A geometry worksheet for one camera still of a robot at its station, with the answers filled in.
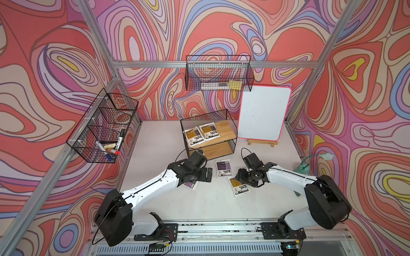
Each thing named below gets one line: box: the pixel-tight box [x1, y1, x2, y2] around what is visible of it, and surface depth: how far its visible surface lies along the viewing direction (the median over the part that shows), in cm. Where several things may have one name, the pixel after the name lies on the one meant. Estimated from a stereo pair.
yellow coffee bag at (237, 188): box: [226, 176, 251, 197], surface depth 88 cm
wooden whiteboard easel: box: [247, 139, 279, 148], surface depth 105 cm
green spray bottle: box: [294, 152, 335, 175], surface depth 86 cm
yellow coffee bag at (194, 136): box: [184, 126, 206, 147], surface depth 90 cm
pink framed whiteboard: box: [237, 85, 292, 142], surface depth 98 cm
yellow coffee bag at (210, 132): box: [199, 122, 221, 142], surface depth 92 cm
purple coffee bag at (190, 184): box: [183, 180, 196, 189], surface depth 90 cm
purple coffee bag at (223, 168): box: [215, 158, 233, 178], surface depth 95 cm
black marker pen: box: [115, 129, 125, 151], surface depth 70 cm
